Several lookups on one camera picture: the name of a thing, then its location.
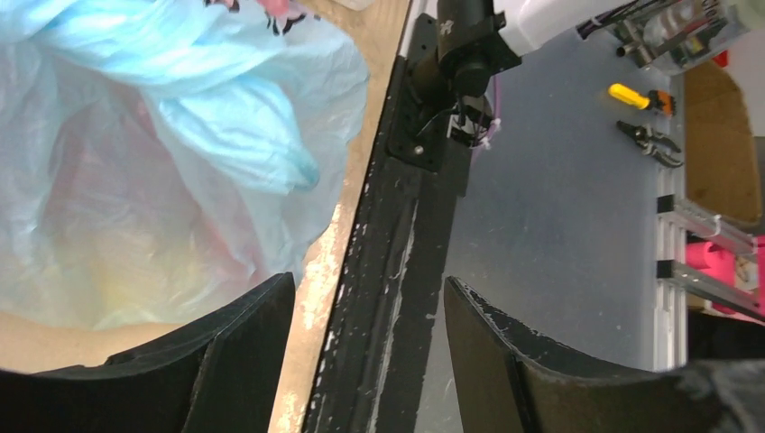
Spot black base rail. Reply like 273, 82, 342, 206
302, 2, 471, 432

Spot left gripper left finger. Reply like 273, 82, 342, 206
1, 272, 295, 432

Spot clear parts box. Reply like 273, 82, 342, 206
614, 0, 764, 76

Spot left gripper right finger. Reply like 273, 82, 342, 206
443, 277, 764, 432

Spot pink object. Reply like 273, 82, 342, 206
686, 235, 764, 313

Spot aluminium frame rail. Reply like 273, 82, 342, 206
652, 194, 764, 371

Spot brown cardboard piece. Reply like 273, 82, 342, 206
684, 60, 763, 229

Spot light blue printed plastic bag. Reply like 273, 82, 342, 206
1, 1, 368, 329

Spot yellow handled screwdriver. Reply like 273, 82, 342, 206
608, 83, 677, 116

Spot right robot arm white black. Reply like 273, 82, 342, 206
436, 0, 625, 97

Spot black pliers on floor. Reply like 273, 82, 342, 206
616, 121, 684, 169

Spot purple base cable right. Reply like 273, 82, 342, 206
472, 74, 503, 157

